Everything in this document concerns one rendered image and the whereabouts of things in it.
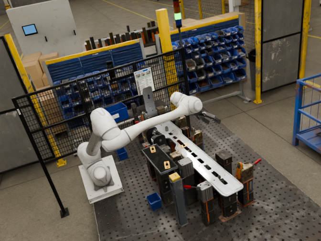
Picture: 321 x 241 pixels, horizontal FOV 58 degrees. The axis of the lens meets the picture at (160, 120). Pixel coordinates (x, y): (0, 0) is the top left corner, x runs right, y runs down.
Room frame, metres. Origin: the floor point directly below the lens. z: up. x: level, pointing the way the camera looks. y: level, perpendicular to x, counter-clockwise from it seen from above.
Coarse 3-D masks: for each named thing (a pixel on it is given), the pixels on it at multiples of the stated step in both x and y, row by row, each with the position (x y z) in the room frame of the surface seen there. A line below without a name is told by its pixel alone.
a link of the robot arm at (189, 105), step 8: (192, 96) 1.79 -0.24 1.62; (184, 104) 1.73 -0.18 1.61; (192, 104) 1.69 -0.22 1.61; (200, 104) 1.70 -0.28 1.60; (176, 112) 1.71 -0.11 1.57; (184, 112) 1.71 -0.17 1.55; (192, 112) 1.71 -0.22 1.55; (144, 120) 1.78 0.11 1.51; (152, 120) 1.74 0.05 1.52; (160, 120) 1.72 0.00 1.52; (168, 120) 1.72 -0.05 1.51; (128, 128) 1.73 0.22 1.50; (136, 128) 1.73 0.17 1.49; (144, 128) 1.74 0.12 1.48; (128, 136) 1.68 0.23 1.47; (136, 136) 1.72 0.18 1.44
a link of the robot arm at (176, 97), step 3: (174, 93) 1.90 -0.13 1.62; (177, 93) 1.89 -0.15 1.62; (180, 93) 1.90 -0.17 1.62; (171, 96) 1.90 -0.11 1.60; (174, 96) 1.87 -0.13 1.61; (177, 96) 1.87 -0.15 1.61; (180, 96) 1.87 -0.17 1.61; (183, 96) 1.86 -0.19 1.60; (171, 99) 1.88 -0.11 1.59; (174, 99) 1.86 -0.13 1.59; (177, 99) 1.86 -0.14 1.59; (180, 99) 1.85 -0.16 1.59; (174, 102) 1.86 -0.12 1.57; (177, 102) 1.86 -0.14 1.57; (180, 102) 1.83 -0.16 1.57; (177, 105) 1.86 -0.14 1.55
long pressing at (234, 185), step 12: (168, 132) 2.42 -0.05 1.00; (180, 132) 2.37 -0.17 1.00; (180, 144) 2.17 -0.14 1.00; (192, 144) 2.14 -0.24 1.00; (192, 156) 1.96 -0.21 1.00; (204, 156) 1.93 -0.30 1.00; (204, 168) 1.78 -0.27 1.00; (216, 168) 1.76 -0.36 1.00; (216, 180) 1.62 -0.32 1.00; (228, 180) 1.60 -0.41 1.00; (228, 192) 1.48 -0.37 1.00
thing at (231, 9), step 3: (231, 0) 6.69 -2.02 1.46; (234, 0) 6.58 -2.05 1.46; (237, 0) 6.57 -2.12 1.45; (240, 0) 6.59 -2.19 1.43; (231, 3) 6.69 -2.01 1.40; (234, 3) 6.58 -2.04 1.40; (237, 3) 6.57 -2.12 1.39; (240, 3) 6.59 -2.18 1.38; (231, 6) 6.70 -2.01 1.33; (234, 6) 6.59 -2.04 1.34; (237, 6) 6.68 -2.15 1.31; (231, 9) 6.70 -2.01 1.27; (234, 9) 6.63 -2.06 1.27; (237, 9) 6.68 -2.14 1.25
